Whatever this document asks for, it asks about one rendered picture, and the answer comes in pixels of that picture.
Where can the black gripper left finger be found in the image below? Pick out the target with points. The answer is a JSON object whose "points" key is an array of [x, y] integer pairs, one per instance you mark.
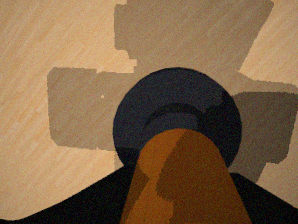
{"points": [[101, 203]]}

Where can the brown cylinder with hole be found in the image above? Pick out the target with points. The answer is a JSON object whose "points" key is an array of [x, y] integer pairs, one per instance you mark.
{"points": [[180, 178]]}

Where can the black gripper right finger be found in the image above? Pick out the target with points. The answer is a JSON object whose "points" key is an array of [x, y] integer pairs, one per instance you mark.
{"points": [[262, 206]]}

